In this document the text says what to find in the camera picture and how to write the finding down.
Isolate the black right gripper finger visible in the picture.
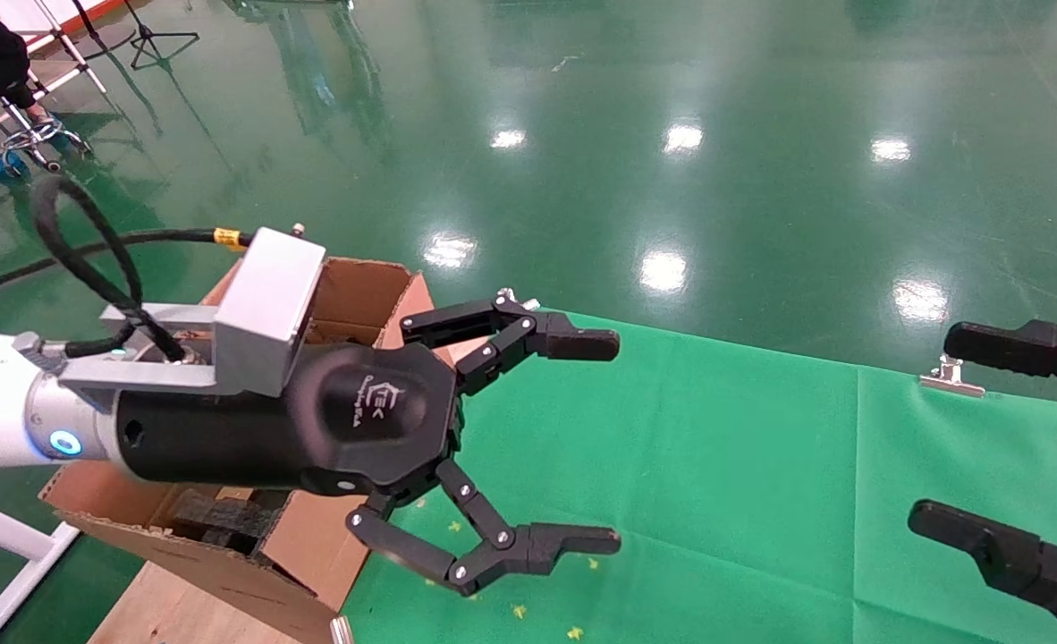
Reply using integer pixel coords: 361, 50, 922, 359
906, 501, 1057, 643
942, 320, 1057, 411

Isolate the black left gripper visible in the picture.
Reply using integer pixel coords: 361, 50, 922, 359
108, 342, 465, 497

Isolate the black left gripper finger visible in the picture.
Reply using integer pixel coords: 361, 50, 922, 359
345, 458, 622, 597
399, 295, 621, 396

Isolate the large open cardboard carton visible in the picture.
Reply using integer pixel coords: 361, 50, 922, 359
39, 257, 435, 644

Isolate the black foam packing block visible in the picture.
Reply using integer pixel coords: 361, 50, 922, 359
171, 490, 295, 557

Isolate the green cloth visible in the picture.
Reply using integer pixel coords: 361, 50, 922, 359
341, 309, 1057, 644

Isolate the metal wheeled chair base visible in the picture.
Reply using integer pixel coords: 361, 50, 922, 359
0, 114, 93, 173

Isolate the black tripod stand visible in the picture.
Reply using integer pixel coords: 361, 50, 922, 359
122, 0, 200, 71

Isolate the stand with round base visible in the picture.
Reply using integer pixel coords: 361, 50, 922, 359
68, 0, 138, 62

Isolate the white rack with orange edge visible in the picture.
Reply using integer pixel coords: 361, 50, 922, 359
0, 0, 127, 95

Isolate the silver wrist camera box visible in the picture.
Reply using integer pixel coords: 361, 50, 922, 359
56, 225, 328, 399

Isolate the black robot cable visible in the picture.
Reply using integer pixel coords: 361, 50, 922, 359
0, 174, 252, 363

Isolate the white metal frame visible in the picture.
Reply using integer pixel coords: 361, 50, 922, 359
0, 490, 82, 644

